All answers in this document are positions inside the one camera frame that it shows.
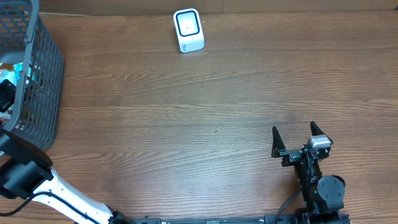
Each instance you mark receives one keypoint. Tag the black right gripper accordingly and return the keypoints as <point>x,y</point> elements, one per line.
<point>291,155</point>

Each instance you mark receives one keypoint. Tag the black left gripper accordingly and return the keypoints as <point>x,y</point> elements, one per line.
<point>4,97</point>

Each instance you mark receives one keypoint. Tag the teal white carton pack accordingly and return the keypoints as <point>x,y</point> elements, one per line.
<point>16,73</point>

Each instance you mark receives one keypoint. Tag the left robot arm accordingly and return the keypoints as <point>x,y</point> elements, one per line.
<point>29,174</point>

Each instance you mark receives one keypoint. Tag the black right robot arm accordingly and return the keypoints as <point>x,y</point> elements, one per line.
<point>322,195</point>

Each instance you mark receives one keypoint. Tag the teal white packet in basket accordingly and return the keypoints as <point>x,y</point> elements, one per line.
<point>8,75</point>

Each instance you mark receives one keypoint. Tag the grey plastic mesh basket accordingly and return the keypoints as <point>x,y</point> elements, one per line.
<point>25,40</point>

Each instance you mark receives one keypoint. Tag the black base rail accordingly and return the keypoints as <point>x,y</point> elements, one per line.
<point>211,221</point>

